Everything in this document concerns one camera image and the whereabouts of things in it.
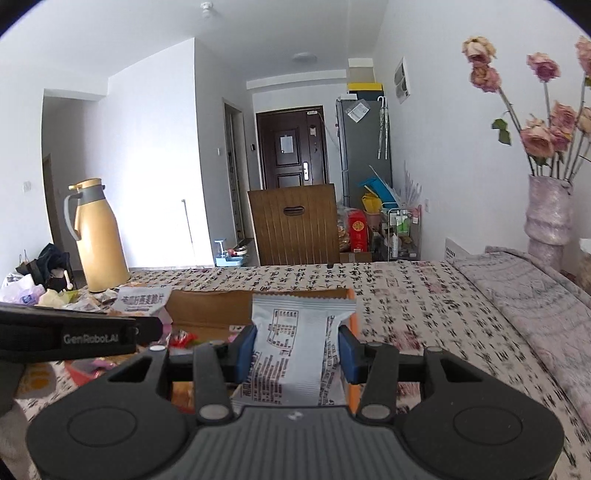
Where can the yellow box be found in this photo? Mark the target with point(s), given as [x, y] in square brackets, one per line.
[365, 86]

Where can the orange snack packet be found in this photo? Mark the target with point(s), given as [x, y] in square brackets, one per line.
[183, 397]

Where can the printed paper sheet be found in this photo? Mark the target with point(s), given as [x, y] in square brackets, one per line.
[358, 112]

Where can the purple dried grass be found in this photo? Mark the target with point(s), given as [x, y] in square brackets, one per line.
[413, 182]

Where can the bunch of dried roses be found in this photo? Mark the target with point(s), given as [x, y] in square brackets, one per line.
[538, 136]

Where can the pink textured vase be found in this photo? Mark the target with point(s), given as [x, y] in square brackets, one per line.
[549, 221]

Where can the grey interior door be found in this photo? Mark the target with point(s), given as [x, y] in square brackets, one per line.
[235, 175]

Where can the grey refrigerator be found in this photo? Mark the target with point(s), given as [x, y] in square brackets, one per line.
[364, 147]

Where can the blue plastic dustpan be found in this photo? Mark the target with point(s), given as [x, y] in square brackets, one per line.
[381, 189]

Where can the yellow bag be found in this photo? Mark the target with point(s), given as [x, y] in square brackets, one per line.
[370, 203]

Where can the folded pink grey blanket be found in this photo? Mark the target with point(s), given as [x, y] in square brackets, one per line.
[531, 295]

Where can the cream rubber glove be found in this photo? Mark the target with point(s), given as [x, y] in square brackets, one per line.
[53, 297]

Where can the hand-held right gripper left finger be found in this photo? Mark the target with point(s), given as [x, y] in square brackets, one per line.
[247, 353]

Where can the black bag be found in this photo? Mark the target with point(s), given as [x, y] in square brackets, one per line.
[51, 263]

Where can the red cardboard box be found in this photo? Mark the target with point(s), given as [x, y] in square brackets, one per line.
[207, 309]

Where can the red gift box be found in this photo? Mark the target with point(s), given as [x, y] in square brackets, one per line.
[359, 230]

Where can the yellow thermos jug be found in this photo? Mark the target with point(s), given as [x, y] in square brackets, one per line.
[101, 240]

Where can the white oat crisp packet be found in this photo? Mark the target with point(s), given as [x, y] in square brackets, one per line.
[143, 301]

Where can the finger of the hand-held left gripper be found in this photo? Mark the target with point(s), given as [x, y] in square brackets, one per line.
[150, 330]

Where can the white folded umbrella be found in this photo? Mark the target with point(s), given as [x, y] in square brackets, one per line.
[383, 127]

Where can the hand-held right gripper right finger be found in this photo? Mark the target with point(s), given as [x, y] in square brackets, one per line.
[348, 355]

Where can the round ceiling lamp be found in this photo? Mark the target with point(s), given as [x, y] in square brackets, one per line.
[304, 57]

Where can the white grey snack packet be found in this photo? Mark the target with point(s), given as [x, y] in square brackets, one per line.
[286, 350]

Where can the dark brown door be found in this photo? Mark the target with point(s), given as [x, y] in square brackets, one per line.
[291, 166]

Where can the beige box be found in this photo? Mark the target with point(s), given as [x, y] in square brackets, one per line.
[361, 71]

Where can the white plastic bag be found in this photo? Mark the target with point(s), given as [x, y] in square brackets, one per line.
[21, 288]

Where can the pink snack packet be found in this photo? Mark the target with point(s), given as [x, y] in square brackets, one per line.
[90, 369]

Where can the white door notice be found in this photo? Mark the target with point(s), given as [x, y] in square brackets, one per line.
[286, 144]

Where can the red snack packet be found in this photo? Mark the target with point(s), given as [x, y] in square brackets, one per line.
[182, 339]

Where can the wooden chair back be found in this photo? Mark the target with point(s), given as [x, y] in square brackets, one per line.
[295, 235]

